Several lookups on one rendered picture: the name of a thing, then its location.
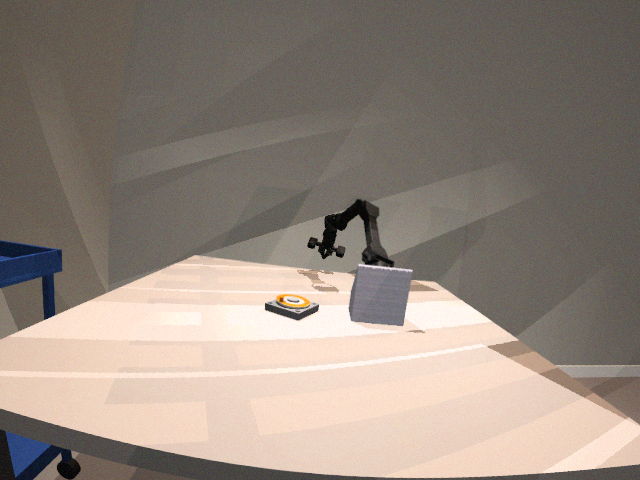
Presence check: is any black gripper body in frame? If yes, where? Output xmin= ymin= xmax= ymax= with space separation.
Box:
xmin=307 ymin=236 xmax=346 ymax=258

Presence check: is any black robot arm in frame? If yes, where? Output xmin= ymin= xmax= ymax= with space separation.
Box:
xmin=323 ymin=199 xmax=395 ymax=268

